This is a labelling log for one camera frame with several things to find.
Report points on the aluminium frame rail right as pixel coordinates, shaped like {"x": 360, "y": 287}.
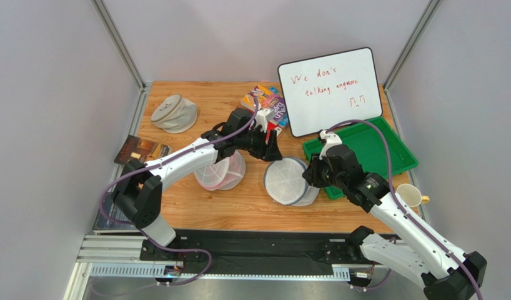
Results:
{"x": 418, "y": 31}

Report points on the white mesh laundry bag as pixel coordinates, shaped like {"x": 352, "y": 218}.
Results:
{"x": 284, "y": 183}

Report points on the aluminium frame rail left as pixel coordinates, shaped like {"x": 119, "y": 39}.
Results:
{"x": 126, "y": 89}

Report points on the green plastic tray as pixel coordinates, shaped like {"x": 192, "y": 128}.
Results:
{"x": 369, "y": 148}

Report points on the yellow cup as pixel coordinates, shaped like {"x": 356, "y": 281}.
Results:
{"x": 411, "y": 195}

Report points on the pink-rimmed mesh laundry bag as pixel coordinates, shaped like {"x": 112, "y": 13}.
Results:
{"x": 223, "y": 175}

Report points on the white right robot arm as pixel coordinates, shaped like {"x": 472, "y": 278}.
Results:
{"x": 440, "y": 268}

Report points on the aluminium frame rail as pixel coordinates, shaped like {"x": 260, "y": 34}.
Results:
{"x": 126, "y": 89}
{"x": 418, "y": 31}

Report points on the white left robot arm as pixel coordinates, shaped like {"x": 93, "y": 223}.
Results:
{"x": 138, "y": 192}

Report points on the red comic paperback book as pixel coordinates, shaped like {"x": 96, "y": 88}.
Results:
{"x": 273, "y": 128}

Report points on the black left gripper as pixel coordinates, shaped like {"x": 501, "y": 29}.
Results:
{"x": 266, "y": 152}

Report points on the Roald Dahl colourful book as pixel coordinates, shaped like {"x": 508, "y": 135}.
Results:
{"x": 264, "y": 97}

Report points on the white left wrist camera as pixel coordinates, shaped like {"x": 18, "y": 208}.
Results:
{"x": 262, "y": 119}

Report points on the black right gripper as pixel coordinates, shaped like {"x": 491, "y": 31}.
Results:
{"x": 314, "y": 173}

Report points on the whiteboard with red writing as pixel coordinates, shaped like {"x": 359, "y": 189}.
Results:
{"x": 322, "y": 91}

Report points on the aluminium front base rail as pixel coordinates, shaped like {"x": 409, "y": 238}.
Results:
{"x": 117, "y": 255}

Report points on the Kate DiCamillo dark book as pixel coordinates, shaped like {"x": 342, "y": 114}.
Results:
{"x": 141, "y": 149}

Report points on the beige mesh laundry bag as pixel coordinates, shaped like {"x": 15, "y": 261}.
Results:
{"x": 175, "y": 114}

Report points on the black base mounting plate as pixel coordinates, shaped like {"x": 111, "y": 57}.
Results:
{"x": 256, "y": 252}

